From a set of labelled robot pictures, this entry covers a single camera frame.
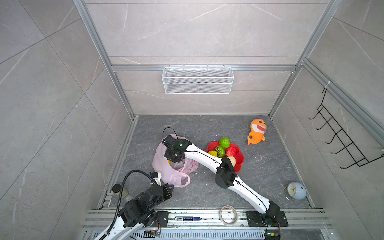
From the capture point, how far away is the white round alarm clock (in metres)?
0.76

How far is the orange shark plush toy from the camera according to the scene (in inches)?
40.4

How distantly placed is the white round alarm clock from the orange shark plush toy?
0.32 m
